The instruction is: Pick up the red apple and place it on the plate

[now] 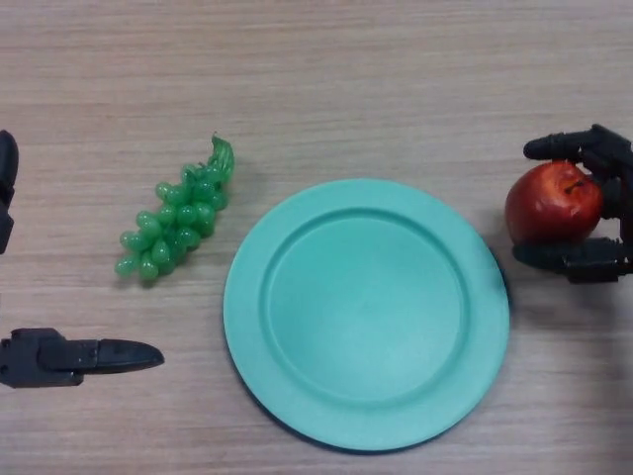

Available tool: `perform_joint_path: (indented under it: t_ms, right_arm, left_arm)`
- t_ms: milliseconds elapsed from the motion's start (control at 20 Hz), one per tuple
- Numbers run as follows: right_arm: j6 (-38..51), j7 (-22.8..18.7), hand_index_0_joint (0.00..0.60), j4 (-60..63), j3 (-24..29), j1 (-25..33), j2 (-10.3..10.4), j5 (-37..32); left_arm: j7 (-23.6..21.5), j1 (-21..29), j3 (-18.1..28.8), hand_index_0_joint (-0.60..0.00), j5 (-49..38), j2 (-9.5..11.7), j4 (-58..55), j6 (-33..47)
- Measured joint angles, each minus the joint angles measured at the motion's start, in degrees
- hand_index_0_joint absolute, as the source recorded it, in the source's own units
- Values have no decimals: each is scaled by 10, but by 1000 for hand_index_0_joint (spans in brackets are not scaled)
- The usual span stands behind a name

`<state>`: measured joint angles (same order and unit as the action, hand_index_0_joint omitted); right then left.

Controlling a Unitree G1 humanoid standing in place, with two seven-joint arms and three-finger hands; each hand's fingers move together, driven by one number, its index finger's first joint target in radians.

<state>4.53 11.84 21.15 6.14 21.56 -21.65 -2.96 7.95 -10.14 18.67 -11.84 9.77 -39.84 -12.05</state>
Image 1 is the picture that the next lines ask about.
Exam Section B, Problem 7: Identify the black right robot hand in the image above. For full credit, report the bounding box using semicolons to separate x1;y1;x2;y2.
512;123;633;286

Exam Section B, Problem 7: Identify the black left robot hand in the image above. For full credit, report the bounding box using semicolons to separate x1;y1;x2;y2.
0;129;165;390

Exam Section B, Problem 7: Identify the green grape bunch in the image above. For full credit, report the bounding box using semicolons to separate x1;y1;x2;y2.
115;132;237;289

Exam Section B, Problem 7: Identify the red apple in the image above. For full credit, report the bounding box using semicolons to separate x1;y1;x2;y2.
503;160;605;244

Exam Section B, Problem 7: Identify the green round plate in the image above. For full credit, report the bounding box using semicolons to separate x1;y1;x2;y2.
223;178;510;454

